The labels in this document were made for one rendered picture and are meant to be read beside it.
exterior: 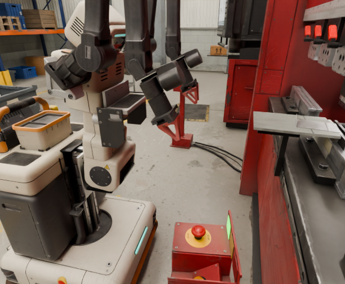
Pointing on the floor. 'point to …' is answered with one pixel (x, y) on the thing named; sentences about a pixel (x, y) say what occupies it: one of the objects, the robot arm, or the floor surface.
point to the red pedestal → (185, 141)
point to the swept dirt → (252, 233)
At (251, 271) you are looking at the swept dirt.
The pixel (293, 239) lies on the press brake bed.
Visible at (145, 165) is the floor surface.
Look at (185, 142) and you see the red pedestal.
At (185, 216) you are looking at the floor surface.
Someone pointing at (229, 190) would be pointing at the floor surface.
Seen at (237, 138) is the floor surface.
